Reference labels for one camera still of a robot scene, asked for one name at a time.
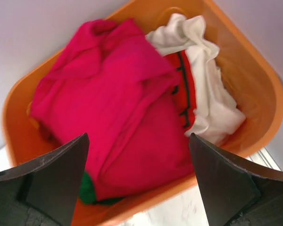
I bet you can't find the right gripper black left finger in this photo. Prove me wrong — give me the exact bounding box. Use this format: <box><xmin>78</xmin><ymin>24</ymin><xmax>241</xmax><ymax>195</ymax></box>
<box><xmin>0</xmin><ymin>134</ymin><xmax>89</xmax><ymax>226</ymax></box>

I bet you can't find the white t-shirt red print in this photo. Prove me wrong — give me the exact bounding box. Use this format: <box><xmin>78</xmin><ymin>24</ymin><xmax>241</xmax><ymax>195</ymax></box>
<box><xmin>146</xmin><ymin>13</ymin><xmax>246</xmax><ymax>144</ymax></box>

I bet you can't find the crimson pink t-shirt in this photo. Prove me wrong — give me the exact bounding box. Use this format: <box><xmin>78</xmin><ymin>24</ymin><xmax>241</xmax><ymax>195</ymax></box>
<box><xmin>30</xmin><ymin>19</ymin><xmax>194</xmax><ymax>201</ymax></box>

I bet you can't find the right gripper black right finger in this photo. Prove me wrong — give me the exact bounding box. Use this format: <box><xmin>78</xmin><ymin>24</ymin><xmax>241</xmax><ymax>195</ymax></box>
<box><xmin>189</xmin><ymin>134</ymin><xmax>283</xmax><ymax>226</ymax></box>

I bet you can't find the green garment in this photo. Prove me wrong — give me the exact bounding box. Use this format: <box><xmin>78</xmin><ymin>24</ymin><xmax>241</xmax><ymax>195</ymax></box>
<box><xmin>78</xmin><ymin>172</ymin><xmax>123</xmax><ymax>205</ymax></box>

